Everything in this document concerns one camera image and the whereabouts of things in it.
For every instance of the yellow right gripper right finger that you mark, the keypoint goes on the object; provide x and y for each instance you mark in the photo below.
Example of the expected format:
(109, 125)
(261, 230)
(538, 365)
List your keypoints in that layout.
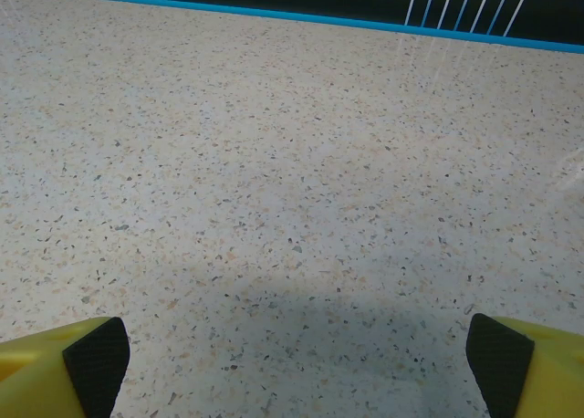
(547, 372)

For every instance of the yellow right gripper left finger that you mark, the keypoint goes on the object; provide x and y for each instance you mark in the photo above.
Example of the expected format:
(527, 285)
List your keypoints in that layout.
(36, 377)

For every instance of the blue table edge strip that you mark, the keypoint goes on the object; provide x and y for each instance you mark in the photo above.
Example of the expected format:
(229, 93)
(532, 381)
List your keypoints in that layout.
(292, 13)

